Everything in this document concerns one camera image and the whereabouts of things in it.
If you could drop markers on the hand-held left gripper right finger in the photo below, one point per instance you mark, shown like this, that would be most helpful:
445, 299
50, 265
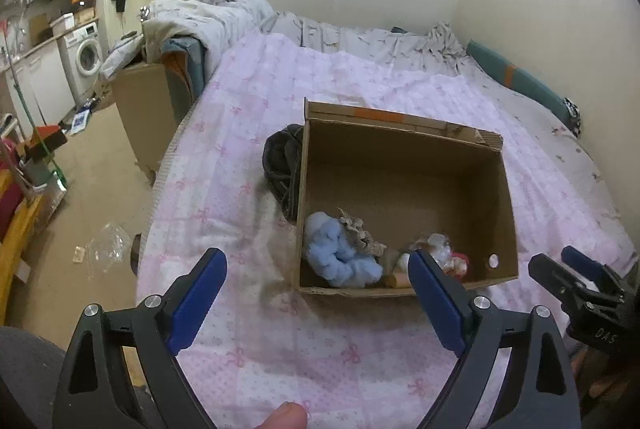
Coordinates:
435, 304

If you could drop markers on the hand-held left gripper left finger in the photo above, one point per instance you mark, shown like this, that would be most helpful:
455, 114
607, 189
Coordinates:
192, 304

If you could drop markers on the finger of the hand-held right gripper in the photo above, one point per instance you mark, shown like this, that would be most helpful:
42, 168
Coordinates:
585, 261
560, 281

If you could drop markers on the brown cylinder toy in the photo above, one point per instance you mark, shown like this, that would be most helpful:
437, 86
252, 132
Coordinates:
397, 281

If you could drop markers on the clear plastic wrapper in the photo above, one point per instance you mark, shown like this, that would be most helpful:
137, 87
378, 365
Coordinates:
435, 243

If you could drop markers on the camouflage soft toy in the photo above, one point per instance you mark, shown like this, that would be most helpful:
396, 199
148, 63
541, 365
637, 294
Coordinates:
360, 234

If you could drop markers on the person's left hand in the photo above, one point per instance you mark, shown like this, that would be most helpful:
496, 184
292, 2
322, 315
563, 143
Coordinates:
286, 416

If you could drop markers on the pink ball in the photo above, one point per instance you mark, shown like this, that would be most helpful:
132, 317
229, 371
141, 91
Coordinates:
461, 259

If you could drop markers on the clear plastic bag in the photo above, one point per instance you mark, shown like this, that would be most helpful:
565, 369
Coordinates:
107, 249

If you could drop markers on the light blue plush toy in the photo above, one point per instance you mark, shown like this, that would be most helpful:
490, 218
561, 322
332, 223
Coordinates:
330, 249

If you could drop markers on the dark grey cloth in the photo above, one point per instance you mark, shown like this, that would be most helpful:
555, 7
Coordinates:
280, 164

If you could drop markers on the pink patterned blanket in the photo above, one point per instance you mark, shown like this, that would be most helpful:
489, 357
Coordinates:
250, 134

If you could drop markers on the person's left leg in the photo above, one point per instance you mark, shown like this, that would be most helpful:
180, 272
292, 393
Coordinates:
25, 374

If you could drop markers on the teal bolster pillow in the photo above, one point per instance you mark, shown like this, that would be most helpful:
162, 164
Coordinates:
520, 81

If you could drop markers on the green broom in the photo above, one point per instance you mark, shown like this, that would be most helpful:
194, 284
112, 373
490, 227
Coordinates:
56, 169

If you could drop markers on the large cardboard box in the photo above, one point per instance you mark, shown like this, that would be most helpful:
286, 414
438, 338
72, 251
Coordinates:
145, 109

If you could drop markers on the blue white packet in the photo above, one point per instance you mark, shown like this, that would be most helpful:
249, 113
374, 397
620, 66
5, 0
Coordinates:
80, 123

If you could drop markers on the red brown box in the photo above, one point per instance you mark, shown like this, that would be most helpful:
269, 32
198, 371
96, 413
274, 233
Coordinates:
47, 136

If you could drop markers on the blue orange blanket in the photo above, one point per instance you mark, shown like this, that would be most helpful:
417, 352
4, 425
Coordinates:
185, 64

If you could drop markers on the white washing machine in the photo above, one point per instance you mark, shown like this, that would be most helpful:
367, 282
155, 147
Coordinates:
87, 56

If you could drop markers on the white cabinet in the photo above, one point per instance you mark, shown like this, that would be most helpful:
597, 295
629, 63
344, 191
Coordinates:
45, 79

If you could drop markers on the grey printed bed sheet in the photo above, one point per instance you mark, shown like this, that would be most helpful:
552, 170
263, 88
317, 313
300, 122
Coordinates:
375, 39

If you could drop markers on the white rumpled duvet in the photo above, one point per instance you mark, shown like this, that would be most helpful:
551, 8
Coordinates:
200, 19

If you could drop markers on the white storage bin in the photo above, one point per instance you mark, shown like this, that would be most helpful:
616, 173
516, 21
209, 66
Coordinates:
62, 25

